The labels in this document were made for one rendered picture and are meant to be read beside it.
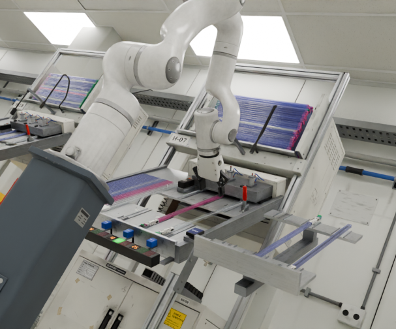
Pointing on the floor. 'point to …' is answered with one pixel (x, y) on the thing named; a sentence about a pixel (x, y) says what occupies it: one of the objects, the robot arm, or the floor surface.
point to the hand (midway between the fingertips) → (211, 189)
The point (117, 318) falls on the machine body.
